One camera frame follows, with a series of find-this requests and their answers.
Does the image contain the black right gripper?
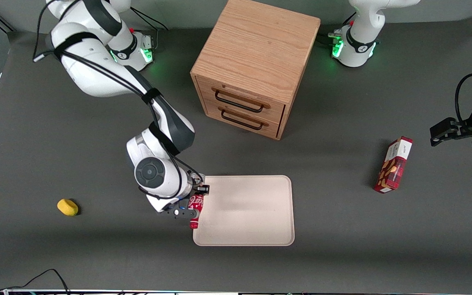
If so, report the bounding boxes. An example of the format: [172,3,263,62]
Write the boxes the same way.
[166,174,211,220]

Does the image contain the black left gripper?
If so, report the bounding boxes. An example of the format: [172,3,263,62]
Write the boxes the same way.
[430,100,472,147]

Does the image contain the red coke bottle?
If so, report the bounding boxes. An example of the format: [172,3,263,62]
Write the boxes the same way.
[189,194,205,229]

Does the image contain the beige rectangular tray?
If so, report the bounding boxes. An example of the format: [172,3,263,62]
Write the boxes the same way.
[193,175,295,247]

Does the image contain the red snack box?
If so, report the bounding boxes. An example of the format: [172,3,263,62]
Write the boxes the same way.
[374,136,414,194]

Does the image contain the wooden drawer front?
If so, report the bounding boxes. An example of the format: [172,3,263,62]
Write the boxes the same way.
[196,76,286,124]
[203,100,282,138]

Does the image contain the yellow lemon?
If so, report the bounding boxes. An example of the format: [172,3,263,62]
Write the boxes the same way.
[57,198,79,216]

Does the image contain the wooden drawer cabinet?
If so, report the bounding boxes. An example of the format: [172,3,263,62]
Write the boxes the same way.
[190,0,322,141]

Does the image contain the black drawer handle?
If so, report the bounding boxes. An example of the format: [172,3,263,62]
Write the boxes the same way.
[220,108,264,131]
[214,90,265,113]

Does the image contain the black left base cable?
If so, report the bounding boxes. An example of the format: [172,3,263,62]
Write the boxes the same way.
[317,12,357,46]

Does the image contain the black base cable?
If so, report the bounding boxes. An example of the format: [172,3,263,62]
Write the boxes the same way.
[129,7,170,52]
[317,12,357,46]

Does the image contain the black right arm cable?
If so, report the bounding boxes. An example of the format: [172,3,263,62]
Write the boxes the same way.
[33,0,204,201]

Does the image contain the black table edge cable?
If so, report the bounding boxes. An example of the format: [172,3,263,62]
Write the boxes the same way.
[0,268,71,294]

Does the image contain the black right base cable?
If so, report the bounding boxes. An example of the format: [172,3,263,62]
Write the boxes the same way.
[129,7,170,52]

